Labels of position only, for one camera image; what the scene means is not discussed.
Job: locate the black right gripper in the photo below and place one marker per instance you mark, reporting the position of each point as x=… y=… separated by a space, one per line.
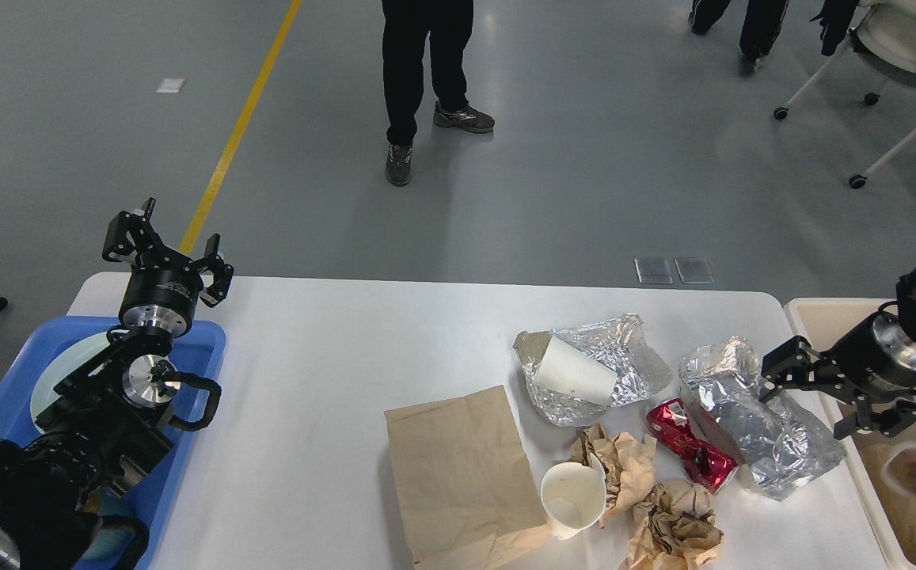
x=878 y=357

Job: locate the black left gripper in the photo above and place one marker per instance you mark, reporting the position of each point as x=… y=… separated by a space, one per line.
x=157 y=295

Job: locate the light green plate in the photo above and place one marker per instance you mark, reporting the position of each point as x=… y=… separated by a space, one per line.
x=43 y=395

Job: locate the red snack wrapper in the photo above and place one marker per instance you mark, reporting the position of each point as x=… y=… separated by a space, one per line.
x=704 y=463

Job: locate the aluminium foil sheet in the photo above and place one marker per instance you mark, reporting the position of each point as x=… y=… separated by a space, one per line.
x=619 y=343

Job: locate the white paper cup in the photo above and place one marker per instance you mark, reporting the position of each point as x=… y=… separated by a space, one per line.
x=573 y=496
x=564 y=369

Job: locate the brown paper bag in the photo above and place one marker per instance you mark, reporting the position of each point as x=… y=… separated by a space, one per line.
x=464 y=486

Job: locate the dark teal mug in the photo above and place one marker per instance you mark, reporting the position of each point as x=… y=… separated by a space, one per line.
x=108 y=541

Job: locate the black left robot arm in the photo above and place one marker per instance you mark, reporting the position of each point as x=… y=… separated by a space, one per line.
x=105 y=430

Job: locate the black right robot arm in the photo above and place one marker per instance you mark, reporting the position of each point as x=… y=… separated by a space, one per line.
x=904 y=305

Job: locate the beige plastic bin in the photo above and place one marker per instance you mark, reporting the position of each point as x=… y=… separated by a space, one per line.
x=892 y=515

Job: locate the right floor outlet cover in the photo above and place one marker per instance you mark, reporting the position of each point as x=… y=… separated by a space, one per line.
x=695 y=270

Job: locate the floor outlet cover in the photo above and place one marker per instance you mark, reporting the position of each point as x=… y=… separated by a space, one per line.
x=695 y=270
x=653 y=270

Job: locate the crumpled brown paper lower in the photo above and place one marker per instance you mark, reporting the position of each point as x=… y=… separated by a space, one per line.
x=675 y=528

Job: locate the crumpled brown paper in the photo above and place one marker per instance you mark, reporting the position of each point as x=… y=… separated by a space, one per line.
x=675 y=528
x=630 y=473

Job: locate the left floor outlet cover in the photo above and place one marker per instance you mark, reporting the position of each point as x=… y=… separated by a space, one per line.
x=653 y=270

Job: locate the crumpled brown paper upper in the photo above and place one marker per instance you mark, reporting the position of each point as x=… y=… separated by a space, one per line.
x=630 y=473

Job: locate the white paper cup upright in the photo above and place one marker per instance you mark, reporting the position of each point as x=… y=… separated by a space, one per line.
x=573 y=496

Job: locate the person in black trousers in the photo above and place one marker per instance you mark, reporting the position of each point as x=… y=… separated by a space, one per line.
x=413 y=30

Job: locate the white rolling chair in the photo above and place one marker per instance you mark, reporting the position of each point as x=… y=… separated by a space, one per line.
x=883 y=36

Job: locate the black garment on chair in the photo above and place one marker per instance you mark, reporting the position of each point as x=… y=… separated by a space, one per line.
x=833 y=19

